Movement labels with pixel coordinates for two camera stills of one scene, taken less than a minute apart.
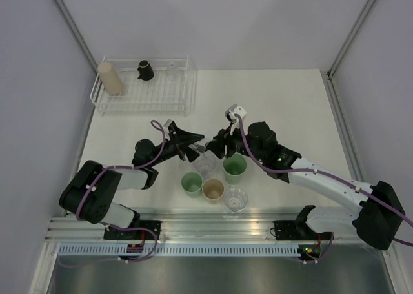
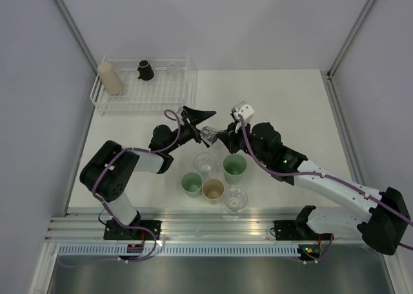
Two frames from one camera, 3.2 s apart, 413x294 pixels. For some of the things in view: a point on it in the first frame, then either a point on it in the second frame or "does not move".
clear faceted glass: x=199 y=146 → x=207 y=133
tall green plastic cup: x=233 y=167 does not move
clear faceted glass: x=235 y=198 does not move
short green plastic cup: x=191 y=183 does not move
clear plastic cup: x=205 y=163 does not move
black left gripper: x=182 y=139 → x=195 y=117
